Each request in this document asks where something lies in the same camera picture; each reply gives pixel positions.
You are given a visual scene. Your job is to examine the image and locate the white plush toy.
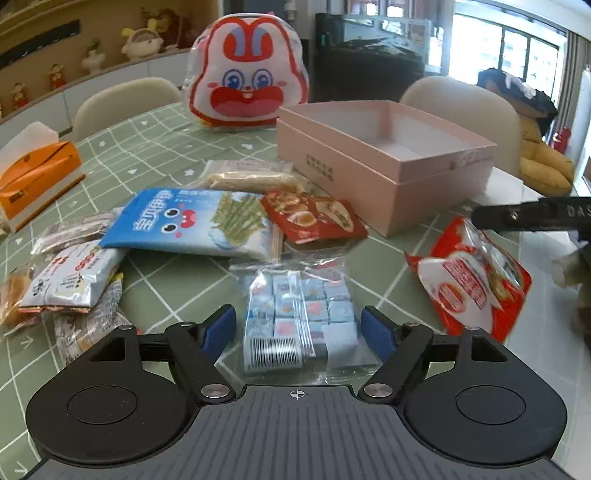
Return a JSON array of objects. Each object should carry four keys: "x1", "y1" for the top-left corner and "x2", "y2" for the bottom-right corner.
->
[{"x1": 121, "y1": 27, "x2": 165, "y2": 59}]

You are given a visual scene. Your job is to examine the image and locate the white vase figurine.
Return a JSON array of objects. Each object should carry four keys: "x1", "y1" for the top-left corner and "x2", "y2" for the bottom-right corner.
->
[{"x1": 82, "y1": 39, "x2": 107, "y2": 75}]

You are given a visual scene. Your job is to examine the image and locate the small red snack packet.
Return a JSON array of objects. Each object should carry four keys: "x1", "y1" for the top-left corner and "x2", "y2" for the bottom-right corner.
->
[{"x1": 260, "y1": 189, "x2": 369, "y2": 244}]

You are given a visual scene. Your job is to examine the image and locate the clear packet of beige bars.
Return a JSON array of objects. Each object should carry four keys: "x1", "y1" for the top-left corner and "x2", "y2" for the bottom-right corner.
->
[{"x1": 198, "y1": 159, "x2": 311, "y2": 195}]

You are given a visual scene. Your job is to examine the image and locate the green checked tablecloth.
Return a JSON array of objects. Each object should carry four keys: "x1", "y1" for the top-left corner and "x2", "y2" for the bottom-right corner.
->
[{"x1": 0, "y1": 99, "x2": 591, "y2": 480}]

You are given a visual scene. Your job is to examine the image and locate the dark jacket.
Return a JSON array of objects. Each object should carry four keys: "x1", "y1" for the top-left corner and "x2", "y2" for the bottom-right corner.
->
[{"x1": 477, "y1": 68, "x2": 560, "y2": 119}]

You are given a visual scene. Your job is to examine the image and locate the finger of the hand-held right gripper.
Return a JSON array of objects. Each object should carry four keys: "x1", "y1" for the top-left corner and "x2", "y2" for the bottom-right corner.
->
[{"x1": 470, "y1": 199, "x2": 555, "y2": 232}]

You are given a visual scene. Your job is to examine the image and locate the silver white snack packet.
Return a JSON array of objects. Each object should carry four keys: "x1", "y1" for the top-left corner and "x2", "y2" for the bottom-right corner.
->
[{"x1": 18, "y1": 239, "x2": 127, "y2": 315}]

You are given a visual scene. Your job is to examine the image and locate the orange tissue box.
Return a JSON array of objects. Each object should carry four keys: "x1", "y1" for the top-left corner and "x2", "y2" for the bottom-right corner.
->
[{"x1": 0, "y1": 121, "x2": 86, "y2": 234}]

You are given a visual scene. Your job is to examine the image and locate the clear packet of brown biscuits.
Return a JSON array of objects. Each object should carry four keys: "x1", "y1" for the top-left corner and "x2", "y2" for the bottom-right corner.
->
[{"x1": 52, "y1": 272, "x2": 140, "y2": 366}]

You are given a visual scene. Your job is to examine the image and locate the rabbit-shaped red white bag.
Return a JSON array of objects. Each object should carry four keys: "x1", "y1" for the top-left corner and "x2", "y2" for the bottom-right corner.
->
[{"x1": 187, "y1": 12, "x2": 310, "y2": 133}]

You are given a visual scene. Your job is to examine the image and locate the beige chair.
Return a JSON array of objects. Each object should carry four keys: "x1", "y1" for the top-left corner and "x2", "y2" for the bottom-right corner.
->
[
  {"x1": 72, "y1": 77, "x2": 184, "y2": 142},
  {"x1": 399, "y1": 76, "x2": 523, "y2": 177}
]

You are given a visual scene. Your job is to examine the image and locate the clear bag of blue cubes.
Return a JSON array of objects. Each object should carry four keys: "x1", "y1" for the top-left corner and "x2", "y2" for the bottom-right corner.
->
[{"x1": 229, "y1": 256, "x2": 380, "y2": 385}]

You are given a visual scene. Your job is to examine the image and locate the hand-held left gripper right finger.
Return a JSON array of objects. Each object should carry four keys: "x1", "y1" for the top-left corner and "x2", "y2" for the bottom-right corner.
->
[{"x1": 360, "y1": 305, "x2": 509, "y2": 404}]

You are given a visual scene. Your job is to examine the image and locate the black cabinet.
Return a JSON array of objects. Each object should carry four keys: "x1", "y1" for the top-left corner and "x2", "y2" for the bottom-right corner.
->
[{"x1": 315, "y1": 12, "x2": 426, "y2": 103}]

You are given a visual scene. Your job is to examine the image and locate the small red toy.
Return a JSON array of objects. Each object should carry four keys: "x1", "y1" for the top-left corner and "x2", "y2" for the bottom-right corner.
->
[{"x1": 551, "y1": 126, "x2": 574, "y2": 154}]

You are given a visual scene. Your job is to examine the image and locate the yellow cushion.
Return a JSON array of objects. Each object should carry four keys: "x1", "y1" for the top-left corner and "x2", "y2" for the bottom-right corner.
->
[{"x1": 519, "y1": 114, "x2": 576, "y2": 197}]

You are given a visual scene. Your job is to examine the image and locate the pink cardboard box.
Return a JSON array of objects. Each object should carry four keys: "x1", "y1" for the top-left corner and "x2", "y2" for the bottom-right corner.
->
[{"x1": 276, "y1": 100, "x2": 498, "y2": 239}]

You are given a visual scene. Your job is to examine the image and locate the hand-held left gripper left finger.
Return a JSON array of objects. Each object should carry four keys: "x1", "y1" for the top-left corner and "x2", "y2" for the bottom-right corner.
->
[{"x1": 87, "y1": 304, "x2": 238, "y2": 404}]

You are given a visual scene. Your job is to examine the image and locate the brown plush toy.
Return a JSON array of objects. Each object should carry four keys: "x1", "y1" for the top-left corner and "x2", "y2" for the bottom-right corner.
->
[{"x1": 143, "y1": 6, "x2": 186, "y2": 51}]

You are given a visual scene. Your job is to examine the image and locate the red white snack bag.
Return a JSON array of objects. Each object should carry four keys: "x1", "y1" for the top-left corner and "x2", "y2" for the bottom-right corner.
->
[{"x1": 405, "y1": 215, "x2": 533, "y2": 343}]

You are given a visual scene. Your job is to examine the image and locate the blue snack bag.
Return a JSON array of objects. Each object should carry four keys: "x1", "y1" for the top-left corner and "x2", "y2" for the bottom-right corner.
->
[{"x1": 100, "y1": 188, "x2": 284, "y2": 260}]

